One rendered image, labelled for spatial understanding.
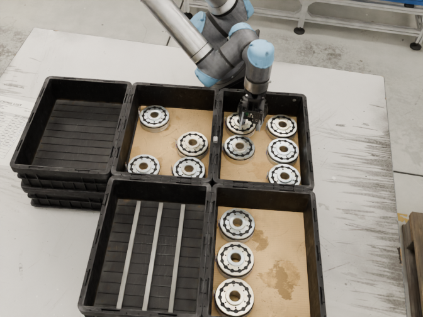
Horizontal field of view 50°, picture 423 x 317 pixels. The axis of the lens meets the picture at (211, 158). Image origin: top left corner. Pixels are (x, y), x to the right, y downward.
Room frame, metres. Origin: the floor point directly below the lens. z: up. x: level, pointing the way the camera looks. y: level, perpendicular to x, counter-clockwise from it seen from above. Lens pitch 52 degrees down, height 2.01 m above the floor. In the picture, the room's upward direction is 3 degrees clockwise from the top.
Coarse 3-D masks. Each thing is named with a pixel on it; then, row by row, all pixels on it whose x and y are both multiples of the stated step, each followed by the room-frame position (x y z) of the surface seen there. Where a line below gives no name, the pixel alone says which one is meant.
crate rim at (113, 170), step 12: (132, 84) 1.14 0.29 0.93; (144, 84) 1.15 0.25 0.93; (156, 84) 1.15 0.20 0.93; (168, 84) 1.15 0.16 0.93; (132, 96) 1.08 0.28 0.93; (216, 96) 1.11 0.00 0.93; (216, 108) 1.05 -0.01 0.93; (216, 120) 1.00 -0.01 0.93; (120, 132) 0.92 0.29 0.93; (120, 144) 0.88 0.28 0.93; (180, 180) 0.76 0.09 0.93; (192, 180) 0.76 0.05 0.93; (204, 180) 0.76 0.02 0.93
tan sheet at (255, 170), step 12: (264, 120) 1.10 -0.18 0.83; (264, 132) 1.05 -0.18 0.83; (264, 144) 0.99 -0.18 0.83; (264, 156) 0.94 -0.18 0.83; (228, 168) 0.88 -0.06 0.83; (240, 168) 0.89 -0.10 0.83; (252, 168) 0.89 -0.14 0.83; (264, 168) 0.89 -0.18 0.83; (240, 180) 0.84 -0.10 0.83; (252, 180) 0.84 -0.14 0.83; (264, 180) 0.84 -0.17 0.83
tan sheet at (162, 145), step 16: (176, 112) 1.12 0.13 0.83; (192, 112) 1.12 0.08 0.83; (208, 112) 1.13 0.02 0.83; (176, 128) 1.04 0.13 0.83; (192, 128) 1.05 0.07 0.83; (208, 128) 1.05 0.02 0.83; (144, 144) 0.96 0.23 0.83; (160, 144) 0.97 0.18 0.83; (176, 144) 0.97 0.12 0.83; (208, 144) 0.98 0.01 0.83; (160, 160) 0.90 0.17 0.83; (176, 160) 0.90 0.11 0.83; (208, 160) 0.91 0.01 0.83
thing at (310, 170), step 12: (288, 96) 1.13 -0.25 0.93; (300, 96) 1.13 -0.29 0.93; (216, 132) 0.95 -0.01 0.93; (216, 144) 0.90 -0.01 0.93; (216, 156) 0.85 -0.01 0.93; (216, 168) 0.81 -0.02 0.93; (312, 168) 0.83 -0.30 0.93; (216, 180) 0.76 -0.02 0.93; (228, 180) 0.76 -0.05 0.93; (312, 180) 0.78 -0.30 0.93
